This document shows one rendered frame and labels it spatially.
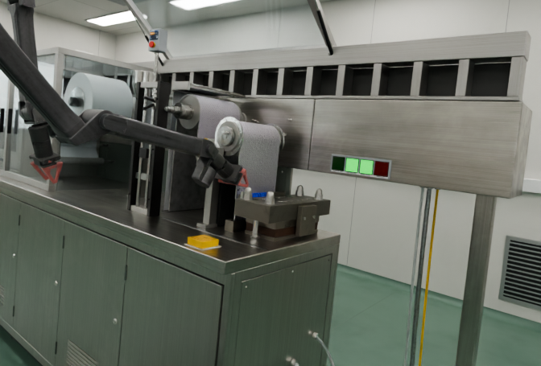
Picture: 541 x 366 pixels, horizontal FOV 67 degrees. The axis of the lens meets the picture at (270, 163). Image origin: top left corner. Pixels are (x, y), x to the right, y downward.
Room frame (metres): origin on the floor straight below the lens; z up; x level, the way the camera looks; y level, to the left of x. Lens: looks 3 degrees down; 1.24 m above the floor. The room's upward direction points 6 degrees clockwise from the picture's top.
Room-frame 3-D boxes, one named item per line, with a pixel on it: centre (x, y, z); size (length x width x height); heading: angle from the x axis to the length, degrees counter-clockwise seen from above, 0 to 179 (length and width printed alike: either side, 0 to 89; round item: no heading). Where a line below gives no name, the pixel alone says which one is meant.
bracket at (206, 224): (1.54, 0.22, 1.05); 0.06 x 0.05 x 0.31; 142
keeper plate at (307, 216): (1.52, -0.16, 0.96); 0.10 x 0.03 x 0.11; 142
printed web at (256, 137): (1.73, 0.20, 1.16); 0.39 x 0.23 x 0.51; 52
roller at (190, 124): (1.81, 0.28, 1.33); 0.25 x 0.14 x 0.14; 142
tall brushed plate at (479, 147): (2.30, 0.40, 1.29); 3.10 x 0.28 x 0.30; 52
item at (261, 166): (1.61, 0.04, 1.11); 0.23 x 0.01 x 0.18; 142
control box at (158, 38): (1.91, 0.58, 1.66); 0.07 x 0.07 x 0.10; 58
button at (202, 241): (1.27, 0.19, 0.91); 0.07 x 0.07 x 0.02; 52
